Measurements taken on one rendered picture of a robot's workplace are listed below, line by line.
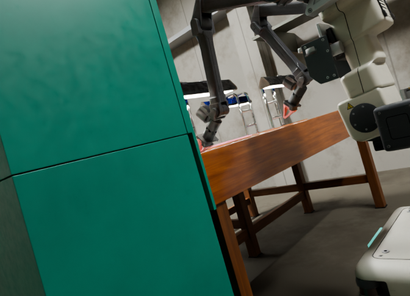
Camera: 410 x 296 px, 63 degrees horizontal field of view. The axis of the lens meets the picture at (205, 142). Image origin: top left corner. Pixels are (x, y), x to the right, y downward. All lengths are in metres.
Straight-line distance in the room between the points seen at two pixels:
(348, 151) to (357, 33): 2.83
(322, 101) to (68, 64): 3.45
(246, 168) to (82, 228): 0.71
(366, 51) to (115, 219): 0.99
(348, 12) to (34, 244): 1.18
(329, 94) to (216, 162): 2.96
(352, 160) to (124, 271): 3.44
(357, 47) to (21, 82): 1.06
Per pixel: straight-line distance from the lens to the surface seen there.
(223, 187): 1.19
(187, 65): 5.23
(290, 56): 1.80
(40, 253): 0.80
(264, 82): 2.22
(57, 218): 0.81
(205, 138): 1.54
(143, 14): 1.12
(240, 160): 1.29
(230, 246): 1.22
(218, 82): 1.46
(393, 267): 1.23
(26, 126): 0.81
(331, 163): 4.15
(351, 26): 1.33
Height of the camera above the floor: 0.79
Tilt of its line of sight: level
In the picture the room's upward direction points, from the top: 16 degrees counter-clockwise
